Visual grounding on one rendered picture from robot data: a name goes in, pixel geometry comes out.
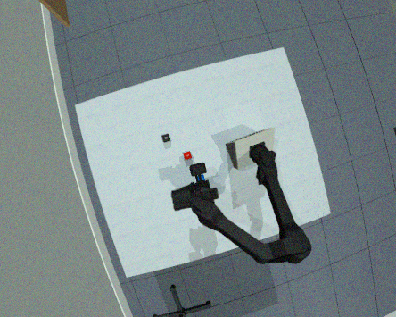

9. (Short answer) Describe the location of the small red block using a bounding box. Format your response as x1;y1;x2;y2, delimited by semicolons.
183;151;192;160

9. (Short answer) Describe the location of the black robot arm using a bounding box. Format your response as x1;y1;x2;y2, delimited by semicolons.
170;142;312;264

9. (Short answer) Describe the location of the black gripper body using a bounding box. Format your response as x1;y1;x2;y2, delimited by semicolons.
189;162;210;191

